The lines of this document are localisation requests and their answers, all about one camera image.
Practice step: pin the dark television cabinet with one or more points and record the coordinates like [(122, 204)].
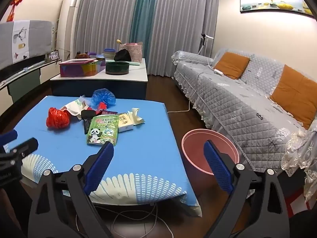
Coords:
[(24, 79)]

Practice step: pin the pink woven basket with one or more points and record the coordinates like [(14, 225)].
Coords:
[(135, 52)]

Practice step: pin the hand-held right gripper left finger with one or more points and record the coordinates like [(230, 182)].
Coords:
[(99, 163)]

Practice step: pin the white green printed wrapper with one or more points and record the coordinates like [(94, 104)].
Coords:
[(74, 106)]

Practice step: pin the dark green round bowl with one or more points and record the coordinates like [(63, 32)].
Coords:
[(117, 68)]

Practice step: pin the pink plastic bin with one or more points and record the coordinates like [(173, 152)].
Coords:
[(195, 153)]

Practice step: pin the colourful striped box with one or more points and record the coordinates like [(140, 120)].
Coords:
[(74, 70)]

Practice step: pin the large orange cushion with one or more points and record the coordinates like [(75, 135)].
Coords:
[(294, 94)]

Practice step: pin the blue table mat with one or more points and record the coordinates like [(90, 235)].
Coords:
[(148, 133)]

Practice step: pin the brown teapot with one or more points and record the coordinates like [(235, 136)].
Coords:
[(81, 55)]

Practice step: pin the purple plastic jug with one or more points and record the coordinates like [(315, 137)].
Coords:
[(92, 54)]

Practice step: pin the pale yellow tissue pack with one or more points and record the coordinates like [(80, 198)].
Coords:
[(125, 124)]

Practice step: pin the cream lace cloth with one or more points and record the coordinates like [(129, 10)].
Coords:
[(304, 158)]

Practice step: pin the grey curtain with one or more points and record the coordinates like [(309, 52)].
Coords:
[(183, 29), (106, 17)]

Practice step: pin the white topped coffee table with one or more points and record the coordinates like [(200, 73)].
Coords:
[(123, 76)]

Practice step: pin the small red wrapper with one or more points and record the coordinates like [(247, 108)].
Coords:
[(101, 106)]

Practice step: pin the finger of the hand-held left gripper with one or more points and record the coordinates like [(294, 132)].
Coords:
[(10, 135), (27, 145)]

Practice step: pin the red cardboard box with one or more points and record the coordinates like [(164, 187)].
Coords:
[(294, 203)]

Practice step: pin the teal curtain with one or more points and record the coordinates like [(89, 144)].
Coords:
[(142, 17)]

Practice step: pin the small orange cushion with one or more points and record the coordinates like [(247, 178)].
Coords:
[(231, 65)]

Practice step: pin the small photo frame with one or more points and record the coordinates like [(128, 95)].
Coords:
[(54, 55)]

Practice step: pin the framed wall painting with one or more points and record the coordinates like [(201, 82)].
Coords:
[(272, 1)]

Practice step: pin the blue green stacked bowls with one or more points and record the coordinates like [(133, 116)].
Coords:
[(109, 53)]

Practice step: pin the sofa with grey quilted cover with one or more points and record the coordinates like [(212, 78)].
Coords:
[(235, 104)]

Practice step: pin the television with grey cover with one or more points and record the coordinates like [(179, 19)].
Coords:
[(34, 37)]

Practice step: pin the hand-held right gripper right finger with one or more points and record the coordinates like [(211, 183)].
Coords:
[(218, 168)]

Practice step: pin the white standing air conditioner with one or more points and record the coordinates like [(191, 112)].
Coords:
[(69, 24)]

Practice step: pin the dark printed packet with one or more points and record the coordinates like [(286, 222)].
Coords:
[(109, 113)]

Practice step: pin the white power strip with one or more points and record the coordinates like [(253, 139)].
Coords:
[(218, 72)]

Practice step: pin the mint green flat tray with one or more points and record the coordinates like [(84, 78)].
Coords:
[(135, 63)]

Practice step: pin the blue plastic bag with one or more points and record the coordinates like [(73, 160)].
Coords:
[(104, 96)]

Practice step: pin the red plastic bag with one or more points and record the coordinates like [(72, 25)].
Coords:
[(57, 119)]

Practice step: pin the green panda print packet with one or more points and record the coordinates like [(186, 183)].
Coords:
[(101, 129)]

